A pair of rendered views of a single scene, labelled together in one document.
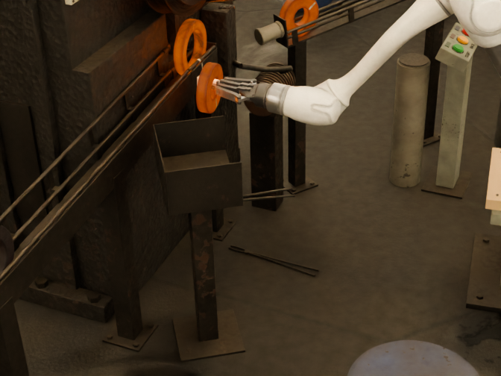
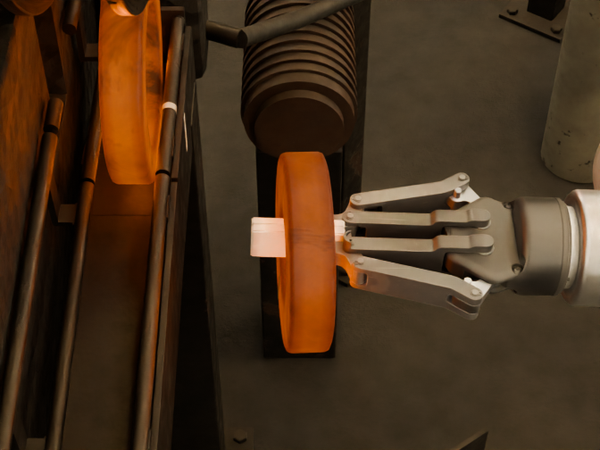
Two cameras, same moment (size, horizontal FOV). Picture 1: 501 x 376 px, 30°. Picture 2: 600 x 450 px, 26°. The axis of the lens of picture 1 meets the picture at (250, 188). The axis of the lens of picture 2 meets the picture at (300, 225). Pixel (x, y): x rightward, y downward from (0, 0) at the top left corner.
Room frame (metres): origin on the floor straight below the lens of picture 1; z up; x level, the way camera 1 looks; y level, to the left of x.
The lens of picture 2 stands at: (1.96, 0.38, 1.47)
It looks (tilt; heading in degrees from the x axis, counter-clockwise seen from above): 49 degrees down; 336
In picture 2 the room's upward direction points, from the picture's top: straight up
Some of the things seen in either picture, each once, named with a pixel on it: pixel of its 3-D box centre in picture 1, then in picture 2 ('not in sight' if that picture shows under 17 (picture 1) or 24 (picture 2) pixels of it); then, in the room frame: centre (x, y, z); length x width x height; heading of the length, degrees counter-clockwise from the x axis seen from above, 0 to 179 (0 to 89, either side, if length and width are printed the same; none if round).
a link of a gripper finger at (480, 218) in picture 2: (236, 86); (413, 229); (2.53, 0.03, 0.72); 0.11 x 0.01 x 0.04; 64
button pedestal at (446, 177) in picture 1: (454, 113); not in sight; (3.07, -0.77, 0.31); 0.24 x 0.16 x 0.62; 156
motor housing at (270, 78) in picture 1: (271, 138); (299, 183); (2.99, -0.08, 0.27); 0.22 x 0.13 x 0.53; 156
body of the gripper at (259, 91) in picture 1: (256, 93); (503, 245); (2.49, -0.02, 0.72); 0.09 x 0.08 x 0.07; 66
